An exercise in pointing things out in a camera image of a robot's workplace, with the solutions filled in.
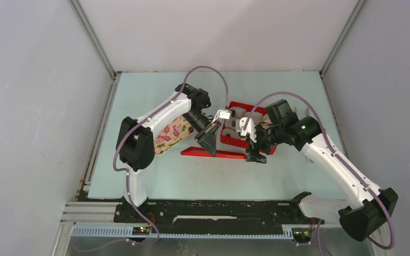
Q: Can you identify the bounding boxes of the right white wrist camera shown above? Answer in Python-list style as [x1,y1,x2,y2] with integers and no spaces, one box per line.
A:
[235,117,257,142]

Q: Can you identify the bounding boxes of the floral pattern tray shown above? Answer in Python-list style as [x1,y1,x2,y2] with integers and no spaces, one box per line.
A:
[154,116,195,155]

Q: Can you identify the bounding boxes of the red chocolate box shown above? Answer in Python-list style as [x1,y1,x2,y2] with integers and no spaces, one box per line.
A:
[220,101,277,155]

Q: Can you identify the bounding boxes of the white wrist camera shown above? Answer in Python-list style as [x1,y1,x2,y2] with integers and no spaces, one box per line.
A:
[213,108,232,122]
[235,117,257,142]

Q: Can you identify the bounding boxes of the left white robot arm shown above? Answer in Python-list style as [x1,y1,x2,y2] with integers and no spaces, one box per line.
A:
[113,83,222,222]

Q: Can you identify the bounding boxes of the red box lid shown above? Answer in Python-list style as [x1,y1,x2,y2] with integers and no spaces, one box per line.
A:
[180,147,246,159]

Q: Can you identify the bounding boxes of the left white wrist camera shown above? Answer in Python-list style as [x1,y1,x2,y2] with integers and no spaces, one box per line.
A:
[213,108,232,122]

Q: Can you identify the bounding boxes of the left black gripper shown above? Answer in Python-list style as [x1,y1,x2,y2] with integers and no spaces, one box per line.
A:
[182,110,221,157]

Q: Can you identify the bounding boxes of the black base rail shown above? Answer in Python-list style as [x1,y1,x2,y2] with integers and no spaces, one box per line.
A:
[114,199,318,236]

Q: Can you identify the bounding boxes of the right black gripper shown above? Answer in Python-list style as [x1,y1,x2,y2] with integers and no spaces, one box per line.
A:
[246,124,284,164]

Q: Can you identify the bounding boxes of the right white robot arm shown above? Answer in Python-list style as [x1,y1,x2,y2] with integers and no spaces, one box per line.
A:
[237,99,398,242]

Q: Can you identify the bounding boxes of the white handled metal tongs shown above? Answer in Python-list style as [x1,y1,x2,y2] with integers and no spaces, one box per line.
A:
[293,107,314,164]

